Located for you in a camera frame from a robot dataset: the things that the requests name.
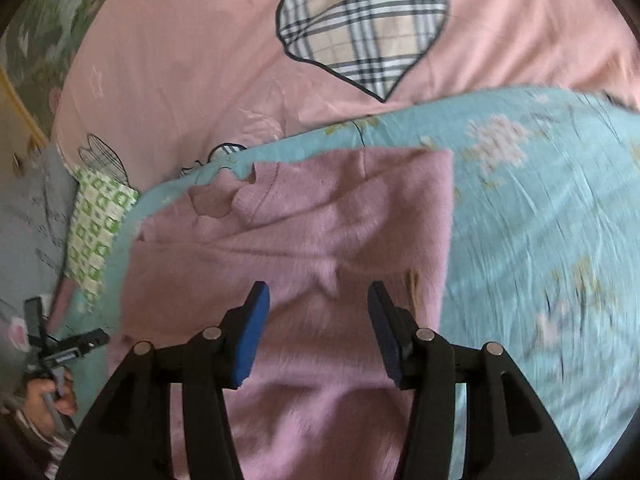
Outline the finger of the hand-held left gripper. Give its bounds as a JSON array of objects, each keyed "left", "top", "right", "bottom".
[
  {"left": 47, "top": 328, "right": 111, "bottom": 362},
  {"left": 24, "top": 297, "right": 46, "bottom": 350}
]

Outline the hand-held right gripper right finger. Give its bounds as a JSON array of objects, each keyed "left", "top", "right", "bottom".
[{"left": 367, "top": 281, "right": 582, "bottom": 480}]

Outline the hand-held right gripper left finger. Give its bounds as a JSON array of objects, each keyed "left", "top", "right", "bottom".
[{"left": 57, "top": 280, "right": 271, "bottom": 480}]

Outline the pink knit sweater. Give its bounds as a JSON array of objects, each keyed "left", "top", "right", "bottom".
[{"left": 107, "top": 147, "right": 456, "bottom": 480}]

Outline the person's left forearm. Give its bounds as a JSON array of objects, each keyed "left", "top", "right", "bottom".
[{"left": 0, "top": 400, "right": 71, "bottom": 468}]

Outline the person's left hand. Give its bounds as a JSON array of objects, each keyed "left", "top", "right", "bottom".
[{"left": 24, "top": 375, "right": 79, "bottom": 417}]

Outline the pink under sheet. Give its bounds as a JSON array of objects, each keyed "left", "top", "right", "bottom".
[{"left": 49, "top": 276, "right": 77, "bottom": 335}]

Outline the grey pillow with lettering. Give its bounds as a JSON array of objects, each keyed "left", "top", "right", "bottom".
[{"left": 0, "top": 144, "right": 82, "bottom": 376}]

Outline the green checked small pillow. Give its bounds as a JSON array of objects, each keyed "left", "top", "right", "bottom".
[{"left": 65, "top": 166, "right": 141, "bottom": 307}]

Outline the teal floral bed sheet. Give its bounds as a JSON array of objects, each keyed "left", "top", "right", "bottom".
[{"left": 64, "top": 85, "right": 640, "bottom": 480}]

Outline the yellow trimmed headboard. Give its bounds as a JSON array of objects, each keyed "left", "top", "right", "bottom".
[{"left": 0, "top": 66, "right": 52, "bottom": 183}]

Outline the pink quilt with plaid hearts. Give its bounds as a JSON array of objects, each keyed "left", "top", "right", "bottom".
[{"left": 52, "top": 0, "right": 640, "bottom": 197}]

